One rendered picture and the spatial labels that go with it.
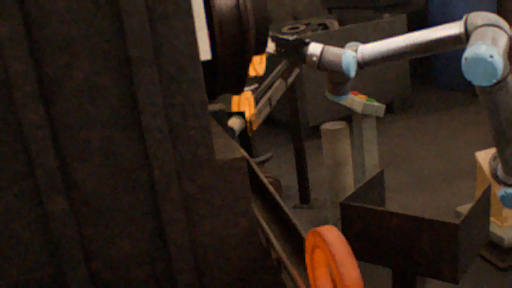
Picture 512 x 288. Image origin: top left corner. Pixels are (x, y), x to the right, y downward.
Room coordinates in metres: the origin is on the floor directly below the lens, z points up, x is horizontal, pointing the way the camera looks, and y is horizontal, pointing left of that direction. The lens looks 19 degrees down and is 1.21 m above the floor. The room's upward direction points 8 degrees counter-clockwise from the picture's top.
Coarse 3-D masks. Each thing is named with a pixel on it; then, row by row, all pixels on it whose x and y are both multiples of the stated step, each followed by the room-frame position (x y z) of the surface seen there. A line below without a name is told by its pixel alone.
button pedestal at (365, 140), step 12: (360, 108) 2.17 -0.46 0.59; (372, 108) 2.17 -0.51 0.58; (384, 108) 2.18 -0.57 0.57; (360, 120) 2.24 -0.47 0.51; (372, 120) 2.24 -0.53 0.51; (360, 132) 2.25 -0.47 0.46; (372, 132) 2.24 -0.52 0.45; (360, 144) 2.26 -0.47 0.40; (372, 144) 2.24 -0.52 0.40; (360, 156) 2.27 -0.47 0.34; (372, 156) 2.24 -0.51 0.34; (360, 168) 2.28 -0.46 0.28; (372, 168) 2.24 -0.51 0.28; (360, 180) 2.29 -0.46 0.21
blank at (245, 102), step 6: (234, 96) 1.94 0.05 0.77; (240, 96) 1.93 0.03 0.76; (246, 96) 1.98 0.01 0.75; (252, 96) 2.04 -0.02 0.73; (234, 102) 1.92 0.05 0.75; (240, 102) 1.92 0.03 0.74; (246, 102) 2.01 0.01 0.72; (252, 102) 2.03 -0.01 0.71; (234, 108) 1.91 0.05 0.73; (240, 108) 1.91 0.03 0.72; (246, 108) 2.01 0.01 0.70; (252, 108) 2.02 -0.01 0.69; (246, 114) 1.99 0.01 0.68
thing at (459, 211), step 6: (468, 204) 2.06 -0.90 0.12; (456, 210) 2.03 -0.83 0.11; (462, 210) 2.01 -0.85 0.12; (456, 216) 2.03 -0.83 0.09; (462, 216) 1.99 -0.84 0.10; (492, 222) 1.87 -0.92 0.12; (492, 228) 1.82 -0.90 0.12; (498, 228) 1.81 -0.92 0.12; (504, 228) 1.81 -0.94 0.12; (510, 228) 1.80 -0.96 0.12; (492, 234) 1.80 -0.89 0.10; (498, 234) 1.77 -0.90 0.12; (504, 234) 1.76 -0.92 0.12; (510, 234) 1.75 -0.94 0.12; (498, 240) 1.77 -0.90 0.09; (504, 240) 1.74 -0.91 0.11; (510, 240) 1.74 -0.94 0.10
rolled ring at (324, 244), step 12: (324, 228) 0.78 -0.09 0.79; (312, 240) 0.80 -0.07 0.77; (324, 240) 0.74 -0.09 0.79; (336, 240) 0.74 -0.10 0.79; (312, 252) 0.81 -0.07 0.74; (324, 252) 0.74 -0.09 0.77; (336, 252) 0.72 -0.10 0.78; (348, 252) 0.71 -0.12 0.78; (312, 264) 0.82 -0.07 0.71; (324, 264) 0.82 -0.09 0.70; (336, 264) 0.70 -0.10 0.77; (348, 264) 0.70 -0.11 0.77; (312, 276) 0.82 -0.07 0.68; (324, 276) 0.82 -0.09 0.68; (336, 276) 0.70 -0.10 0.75; (348, 276) 0.69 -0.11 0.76; (360, 276) 0.69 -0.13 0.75
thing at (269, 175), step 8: (264, 168) 1.79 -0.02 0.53; (272, 176) 1.72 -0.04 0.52; (272, 184) 1.71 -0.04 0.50; (280, 184) 1.73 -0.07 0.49; (280, 192) 1.72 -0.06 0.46; (264, 256) 1.72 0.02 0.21; (264, 264) 1.72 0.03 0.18; (272, 264) 1.73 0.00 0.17; (264, 272) 1.72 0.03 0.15; (272, 272) 1.73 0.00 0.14; (272, 280) 1.73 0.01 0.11; (280, 280) 1.73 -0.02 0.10
